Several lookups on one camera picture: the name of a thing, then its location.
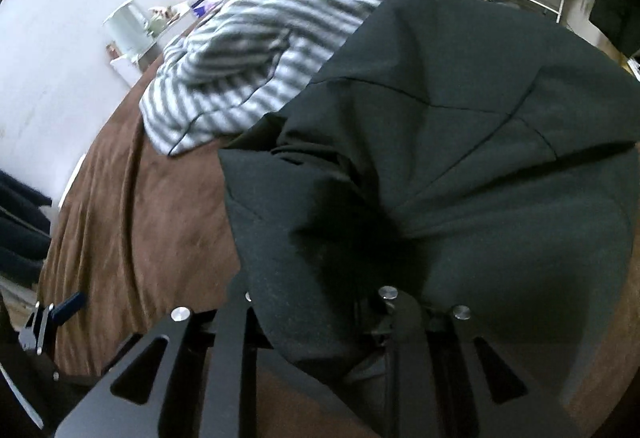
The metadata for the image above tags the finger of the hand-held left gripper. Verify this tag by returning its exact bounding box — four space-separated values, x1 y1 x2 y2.
47 292 84 325

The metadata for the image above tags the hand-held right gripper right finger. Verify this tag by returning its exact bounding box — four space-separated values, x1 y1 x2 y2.
377 285 583 438

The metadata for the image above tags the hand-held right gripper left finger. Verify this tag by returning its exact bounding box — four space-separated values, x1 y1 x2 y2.
54 291 262 438

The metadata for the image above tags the black sweatshirt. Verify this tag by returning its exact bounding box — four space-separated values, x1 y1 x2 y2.
217 0 640 419

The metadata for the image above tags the dark navy cloth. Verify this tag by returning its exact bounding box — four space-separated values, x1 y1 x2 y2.
0 168 53 291

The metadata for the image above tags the brown blanket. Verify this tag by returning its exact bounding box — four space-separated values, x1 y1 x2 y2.
37 51 640 438

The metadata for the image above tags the white box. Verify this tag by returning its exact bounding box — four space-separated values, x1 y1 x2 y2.
107 53 151 90

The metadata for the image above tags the grey striped garment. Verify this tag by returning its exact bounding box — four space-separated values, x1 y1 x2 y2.
139 0 417 158

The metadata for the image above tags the blue plastic basin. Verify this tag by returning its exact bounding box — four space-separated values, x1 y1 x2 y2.
192 0 236 17

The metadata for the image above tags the black puffer jacket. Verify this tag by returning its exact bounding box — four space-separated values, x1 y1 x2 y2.
589 0 640 57

